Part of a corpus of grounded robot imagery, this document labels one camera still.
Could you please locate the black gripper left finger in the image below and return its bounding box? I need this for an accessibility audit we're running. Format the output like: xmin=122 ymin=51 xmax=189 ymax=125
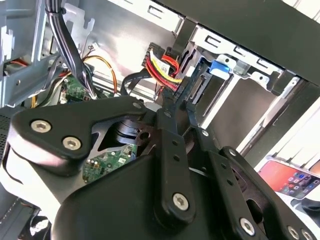
xmin=6 ymin=88 xmax=198 ymax=228

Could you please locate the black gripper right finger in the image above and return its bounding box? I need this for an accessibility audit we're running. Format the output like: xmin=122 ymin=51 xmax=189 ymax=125
xmin=183 ymin=99 xmax=317 ymax=240

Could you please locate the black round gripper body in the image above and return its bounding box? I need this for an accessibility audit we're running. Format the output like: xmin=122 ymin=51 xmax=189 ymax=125
xmin=51 ymin=152 xmax=251 ymax=240

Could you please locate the black data wire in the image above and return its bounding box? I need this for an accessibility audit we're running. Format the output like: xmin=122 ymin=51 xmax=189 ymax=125
xmin=119 ymin=69 xmax=161 ymax=97

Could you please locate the red yellow power wire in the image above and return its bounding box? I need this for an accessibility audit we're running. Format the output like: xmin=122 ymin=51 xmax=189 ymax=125
xmin=141 ymin=42 xmax=187 ymax=101

